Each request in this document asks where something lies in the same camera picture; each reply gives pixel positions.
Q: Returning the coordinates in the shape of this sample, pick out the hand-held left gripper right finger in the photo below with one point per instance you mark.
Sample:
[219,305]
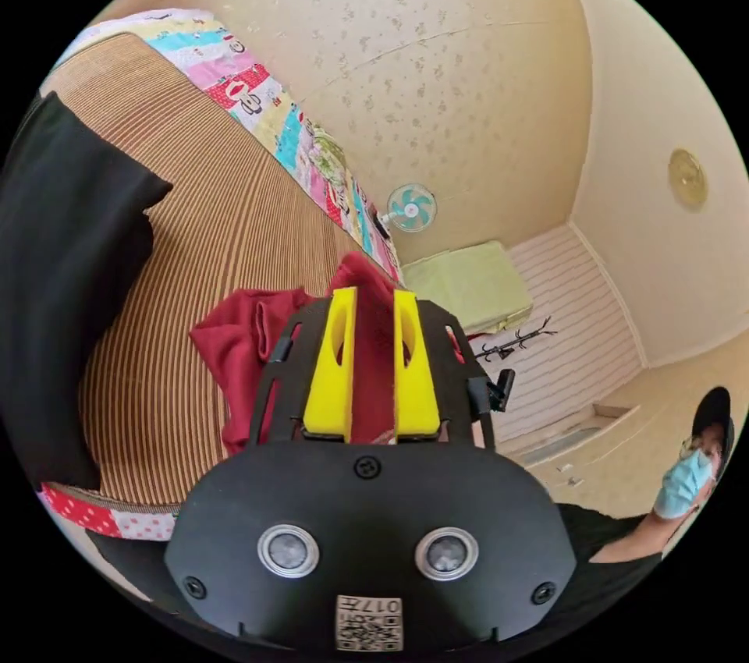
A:
[416,382]

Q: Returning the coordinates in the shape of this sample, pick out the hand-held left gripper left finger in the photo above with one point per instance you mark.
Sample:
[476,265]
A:
[329,382]

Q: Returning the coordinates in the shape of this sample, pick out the red long sleeve shirt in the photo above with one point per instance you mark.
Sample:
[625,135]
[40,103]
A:
[246,341]

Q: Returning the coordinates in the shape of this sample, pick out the black coat rack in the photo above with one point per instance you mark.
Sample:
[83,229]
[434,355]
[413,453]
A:
[515,341]

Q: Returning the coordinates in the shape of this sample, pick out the green curtain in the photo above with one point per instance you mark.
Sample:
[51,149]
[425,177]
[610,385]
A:
[468,288]

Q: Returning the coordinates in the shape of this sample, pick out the person's body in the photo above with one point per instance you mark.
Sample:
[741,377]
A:
[620,546]

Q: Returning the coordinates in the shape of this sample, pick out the black garment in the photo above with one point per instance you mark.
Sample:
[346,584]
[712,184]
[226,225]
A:
[64,288]

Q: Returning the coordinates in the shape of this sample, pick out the round ceiling lamp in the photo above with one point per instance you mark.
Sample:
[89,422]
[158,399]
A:
[688,178]

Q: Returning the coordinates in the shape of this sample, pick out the wall fan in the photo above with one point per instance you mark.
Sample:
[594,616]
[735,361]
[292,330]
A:
[409,208]

